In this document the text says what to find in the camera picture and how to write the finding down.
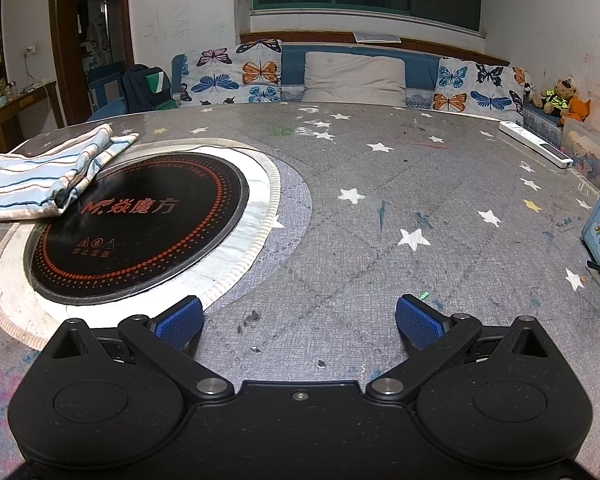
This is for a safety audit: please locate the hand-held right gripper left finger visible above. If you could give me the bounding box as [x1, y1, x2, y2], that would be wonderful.
[45, 295, 234, 405]

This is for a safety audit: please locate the butterfly print pillow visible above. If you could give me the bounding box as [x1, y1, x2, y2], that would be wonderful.
[432, 57, 528, 117]
[180, 40, 283, 107]

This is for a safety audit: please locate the brown wooden door frame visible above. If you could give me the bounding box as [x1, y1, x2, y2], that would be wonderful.
[48, 0, 135, 126]

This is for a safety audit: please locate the plain grey pillow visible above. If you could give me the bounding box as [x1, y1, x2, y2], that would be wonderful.
[303, 51, 407, 107]

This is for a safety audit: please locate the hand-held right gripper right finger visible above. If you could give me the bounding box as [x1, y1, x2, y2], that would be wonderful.
[364, 295, 557, 405]

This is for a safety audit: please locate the clear plastic storage box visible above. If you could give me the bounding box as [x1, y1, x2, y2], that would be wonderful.
[560, 117, 600, 188]

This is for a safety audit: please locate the dark backpack with green stripe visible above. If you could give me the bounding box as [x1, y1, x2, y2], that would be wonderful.
[120, 64, 173, 112]

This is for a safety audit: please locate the round black induction cooktop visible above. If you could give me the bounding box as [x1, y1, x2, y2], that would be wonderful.
[24, 152, 251, 306]

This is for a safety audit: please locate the blue sofa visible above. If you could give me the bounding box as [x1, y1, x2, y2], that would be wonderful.
[171, 42, 566, 143]

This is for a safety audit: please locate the brown wooden desk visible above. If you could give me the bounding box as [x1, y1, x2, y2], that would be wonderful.
[0, 80, 61, 153]

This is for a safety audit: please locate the blue chair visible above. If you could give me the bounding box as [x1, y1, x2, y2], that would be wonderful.
[86, 60, 131, 122]

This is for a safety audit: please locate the orange plush toy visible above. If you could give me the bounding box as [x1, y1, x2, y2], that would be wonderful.
[560, 96, 592, 126]

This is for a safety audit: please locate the white remote control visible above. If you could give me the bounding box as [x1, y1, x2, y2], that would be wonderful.
[498, 121, 574, 169]

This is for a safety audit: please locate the grey star-print table cover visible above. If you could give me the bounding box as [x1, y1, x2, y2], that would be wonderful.
[0, 101, 600, 480]

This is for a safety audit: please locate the brown teddy bear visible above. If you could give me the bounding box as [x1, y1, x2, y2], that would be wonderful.
[540, 77, 578, 116]

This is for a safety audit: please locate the blue striped cloth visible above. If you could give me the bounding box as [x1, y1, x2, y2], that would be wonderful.
[0, 124, 140, 223]

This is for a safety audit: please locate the open book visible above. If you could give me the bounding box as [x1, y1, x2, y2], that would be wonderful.
[352, 31, 402, 44]

